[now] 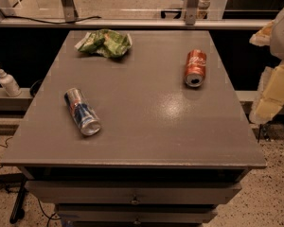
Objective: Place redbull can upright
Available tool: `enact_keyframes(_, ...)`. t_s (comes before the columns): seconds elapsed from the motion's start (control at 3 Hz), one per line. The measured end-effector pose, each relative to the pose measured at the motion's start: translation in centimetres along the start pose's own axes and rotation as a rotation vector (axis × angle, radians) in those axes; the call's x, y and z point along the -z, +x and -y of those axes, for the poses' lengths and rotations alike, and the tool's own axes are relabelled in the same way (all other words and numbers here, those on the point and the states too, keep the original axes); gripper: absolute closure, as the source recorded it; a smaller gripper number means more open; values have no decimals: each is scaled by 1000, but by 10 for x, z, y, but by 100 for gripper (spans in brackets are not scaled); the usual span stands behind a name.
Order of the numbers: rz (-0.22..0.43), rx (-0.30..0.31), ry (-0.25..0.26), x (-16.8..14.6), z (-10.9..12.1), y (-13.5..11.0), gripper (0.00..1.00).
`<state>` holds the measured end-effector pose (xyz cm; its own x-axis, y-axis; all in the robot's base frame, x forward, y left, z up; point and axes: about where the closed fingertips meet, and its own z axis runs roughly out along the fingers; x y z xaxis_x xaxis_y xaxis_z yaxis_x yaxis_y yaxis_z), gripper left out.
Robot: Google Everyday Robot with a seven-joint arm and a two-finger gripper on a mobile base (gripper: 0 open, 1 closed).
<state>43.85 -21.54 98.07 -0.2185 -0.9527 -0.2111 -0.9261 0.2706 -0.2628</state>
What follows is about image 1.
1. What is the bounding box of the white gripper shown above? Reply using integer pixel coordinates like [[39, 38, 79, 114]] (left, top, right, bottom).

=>
[[249, 8, 284, 125]]

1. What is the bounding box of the blue silver redbull can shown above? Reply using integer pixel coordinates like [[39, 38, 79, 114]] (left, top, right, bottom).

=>
[[64, 88, 101, 136]]

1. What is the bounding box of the red cola can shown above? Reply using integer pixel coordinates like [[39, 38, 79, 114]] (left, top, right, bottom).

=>
[[184, 49, 206, 87]]

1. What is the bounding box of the grey drawer cabinet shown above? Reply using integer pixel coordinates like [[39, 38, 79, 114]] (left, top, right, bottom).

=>
[[2, 31, 266, 227]]

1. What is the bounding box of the crumpled green chip bag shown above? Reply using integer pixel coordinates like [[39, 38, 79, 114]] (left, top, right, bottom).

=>
[[75, 29, 133, 58]]

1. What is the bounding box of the lower grey drawer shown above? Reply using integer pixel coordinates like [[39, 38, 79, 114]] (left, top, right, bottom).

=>
[[56, 204, 217, 224]]

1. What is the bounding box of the grey drawer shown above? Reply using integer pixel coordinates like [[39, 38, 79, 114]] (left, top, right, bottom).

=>
[[26, 181, 241, 205], [56, 204, 217, 224]]

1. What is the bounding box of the upper grey drawer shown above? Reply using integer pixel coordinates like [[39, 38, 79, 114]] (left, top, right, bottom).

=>
[[26, 181, 241, 205]]

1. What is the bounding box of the white pump dispenser bottle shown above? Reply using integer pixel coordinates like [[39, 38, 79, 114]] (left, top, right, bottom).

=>
[[0, 67, 21, 97]]

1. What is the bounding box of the black stand leg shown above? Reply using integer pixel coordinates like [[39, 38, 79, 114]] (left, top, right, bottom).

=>
[[9, 179, 27, 224]]

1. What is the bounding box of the right metal bracket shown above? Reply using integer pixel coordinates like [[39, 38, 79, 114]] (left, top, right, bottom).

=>
[[185, 0, 199, 26]]

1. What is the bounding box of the metal bracket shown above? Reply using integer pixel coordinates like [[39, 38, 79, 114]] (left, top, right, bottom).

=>
[[61, 0, 79, 23], [185, 0, 199, 26]]

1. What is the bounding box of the left metal bracket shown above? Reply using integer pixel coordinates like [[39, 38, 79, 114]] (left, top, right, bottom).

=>
[[61, 0, 79, 23]]

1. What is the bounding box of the black floor cable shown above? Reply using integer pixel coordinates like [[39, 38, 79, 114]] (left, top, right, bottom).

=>
[[0, 130, 62, 227]]

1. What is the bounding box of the black cable on ledge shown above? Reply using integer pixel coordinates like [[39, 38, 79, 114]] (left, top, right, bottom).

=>
[[0, 7, 102, 26]]

